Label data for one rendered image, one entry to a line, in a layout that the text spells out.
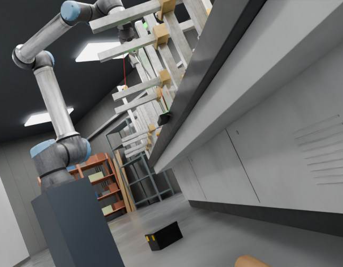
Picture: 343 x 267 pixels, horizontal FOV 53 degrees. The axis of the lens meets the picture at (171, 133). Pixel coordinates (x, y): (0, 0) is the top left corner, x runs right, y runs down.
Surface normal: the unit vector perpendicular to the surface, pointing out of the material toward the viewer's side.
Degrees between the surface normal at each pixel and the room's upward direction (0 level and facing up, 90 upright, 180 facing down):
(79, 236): 90
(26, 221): 90
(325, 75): 90
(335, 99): 90
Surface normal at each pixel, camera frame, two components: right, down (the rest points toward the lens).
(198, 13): 0.11, -0.18
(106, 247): 0.60, -0.36
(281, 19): -0.91, 0.38
